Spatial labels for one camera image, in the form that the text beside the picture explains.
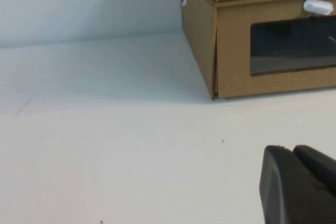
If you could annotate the cardboard drawer with window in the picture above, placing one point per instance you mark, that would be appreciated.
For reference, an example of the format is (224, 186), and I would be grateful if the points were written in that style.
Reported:
(233, 64)

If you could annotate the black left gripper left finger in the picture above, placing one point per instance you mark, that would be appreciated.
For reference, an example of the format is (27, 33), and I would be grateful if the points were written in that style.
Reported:
(283, 195)

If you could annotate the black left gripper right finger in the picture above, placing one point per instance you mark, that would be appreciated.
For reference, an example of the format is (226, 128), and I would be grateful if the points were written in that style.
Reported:
(320, 169)

